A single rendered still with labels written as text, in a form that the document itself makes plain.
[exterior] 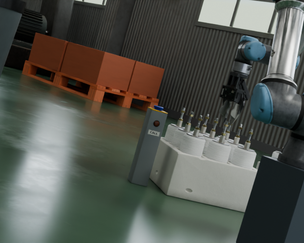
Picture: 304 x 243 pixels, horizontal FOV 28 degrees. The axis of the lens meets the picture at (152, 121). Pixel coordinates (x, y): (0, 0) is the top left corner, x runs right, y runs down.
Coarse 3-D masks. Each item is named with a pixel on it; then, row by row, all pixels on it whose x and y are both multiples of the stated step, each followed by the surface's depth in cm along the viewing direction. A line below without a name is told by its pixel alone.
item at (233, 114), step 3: (237, 105) 247; (234, 108) 246; (237, 108) 247; (231, 111) 244; (234, 111) 246; (237, 111) 247; (231, 114) 244; (234, 114) 246; (237, 114) 247; (234, 117) 247; (231, 120) 248; (234, 120) 248; (231, 123) 248
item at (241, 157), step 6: (234, 150) 254; (240, 150) 250; (246, 150) 250; (234, 156) 252; (240, 156) 250; (246, 156) 249; (252, 156) 250; (234, 162) 251; (240, 162) 250; (246, 162) 250; (252, 162) 251
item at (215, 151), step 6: (210, 144) 248; (216, 144) 246; (222, 144) 247; (210, 150) 248; (216, 150) 246; (222, 150) 246; (228, 150) 248; (210, 156) 247; (216, 156) 246; (222, 156) 247; (228, 156) 249
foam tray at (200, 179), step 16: (160, 144) 263; (160, 160) 258; (176, 160) 239; (192, 160) 240; (208, 160) 242; (160, 176) 252; (176, 176) 240; (192, 176) 241; (208, 176) 243; (224, 176) 245; (240, 176) 247; (176, 192) 241; (192, 192) 243; (208, 192) 244; (224, 192) 246; (240, 192) 248; (240, 208) 249
